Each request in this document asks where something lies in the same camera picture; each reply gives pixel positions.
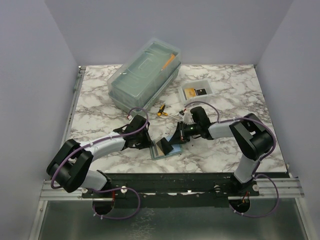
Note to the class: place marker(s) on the clear plastic storage box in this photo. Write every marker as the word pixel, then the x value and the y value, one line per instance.
pixel 140 82

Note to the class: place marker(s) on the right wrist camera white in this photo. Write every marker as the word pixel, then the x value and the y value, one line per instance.
pixel 182 114

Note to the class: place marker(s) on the yellow black small screwdriver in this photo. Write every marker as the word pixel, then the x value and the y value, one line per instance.
pixel 161 111

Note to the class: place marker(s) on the orange tool inside box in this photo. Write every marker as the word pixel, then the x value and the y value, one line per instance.
pixel 172 57

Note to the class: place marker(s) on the black front mounting rail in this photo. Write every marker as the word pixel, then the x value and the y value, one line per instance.
pixel 172 190

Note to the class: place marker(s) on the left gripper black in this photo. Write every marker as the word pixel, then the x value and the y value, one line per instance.
pixel 147 142

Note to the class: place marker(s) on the green leather card holder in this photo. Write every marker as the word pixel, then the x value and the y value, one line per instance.
pixel 169 150

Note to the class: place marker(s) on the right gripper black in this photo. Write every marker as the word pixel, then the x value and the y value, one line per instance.
pixel 179 136

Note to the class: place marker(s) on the white card tray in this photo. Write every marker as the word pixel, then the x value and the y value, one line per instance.
pixel 196 84

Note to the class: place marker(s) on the stack of cards in tray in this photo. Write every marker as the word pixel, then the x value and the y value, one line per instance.
pixel 189 93

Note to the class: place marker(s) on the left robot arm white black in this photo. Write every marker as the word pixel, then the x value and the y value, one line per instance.
pixel 70 168

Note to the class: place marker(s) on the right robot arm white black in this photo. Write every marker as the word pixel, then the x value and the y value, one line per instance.
pixel 254 139

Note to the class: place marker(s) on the black VIP card in tray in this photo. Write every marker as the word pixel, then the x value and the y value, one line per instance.
pixel 201 92

